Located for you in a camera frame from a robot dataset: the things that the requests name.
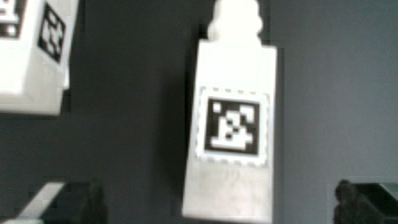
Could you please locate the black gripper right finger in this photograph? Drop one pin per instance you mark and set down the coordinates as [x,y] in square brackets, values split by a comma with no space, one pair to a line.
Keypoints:
[366,203]

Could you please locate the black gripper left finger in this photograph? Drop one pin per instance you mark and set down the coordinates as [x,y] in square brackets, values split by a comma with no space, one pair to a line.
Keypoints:
[67,203]

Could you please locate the white table leg centre back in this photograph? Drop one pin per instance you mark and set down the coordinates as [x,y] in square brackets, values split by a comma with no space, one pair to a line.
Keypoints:
[35,39]

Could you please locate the white table leg with tag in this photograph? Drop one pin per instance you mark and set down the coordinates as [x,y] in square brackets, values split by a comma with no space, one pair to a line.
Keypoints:
[227,193]

